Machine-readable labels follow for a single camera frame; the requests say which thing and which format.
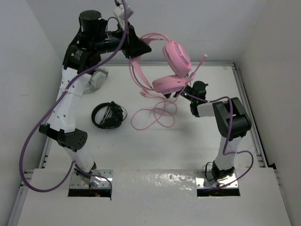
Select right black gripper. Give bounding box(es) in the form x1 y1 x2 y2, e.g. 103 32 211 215
158 76 196 103

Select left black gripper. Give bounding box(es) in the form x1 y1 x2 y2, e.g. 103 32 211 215
93 21 151 59

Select pink headphones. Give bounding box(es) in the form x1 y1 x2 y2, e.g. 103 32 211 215
128 32 207 96

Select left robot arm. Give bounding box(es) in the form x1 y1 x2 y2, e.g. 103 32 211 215
39 5 151 173

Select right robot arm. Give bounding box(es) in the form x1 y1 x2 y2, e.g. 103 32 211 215
174 81 252 181

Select white grey headphones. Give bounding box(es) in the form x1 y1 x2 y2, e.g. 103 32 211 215
83 67 109 95

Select black headphones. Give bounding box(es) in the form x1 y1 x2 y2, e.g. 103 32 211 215
91 101 128 129

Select aluminium table frame rail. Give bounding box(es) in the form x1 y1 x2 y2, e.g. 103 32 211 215
44 62 266 172

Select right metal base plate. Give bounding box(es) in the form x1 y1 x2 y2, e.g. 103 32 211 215
195 169 239 189

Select metal base plate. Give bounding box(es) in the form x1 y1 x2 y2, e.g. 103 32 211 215
70 169 113 189
195 169 239 189

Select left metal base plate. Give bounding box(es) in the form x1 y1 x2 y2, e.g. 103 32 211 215
70 169 113 189

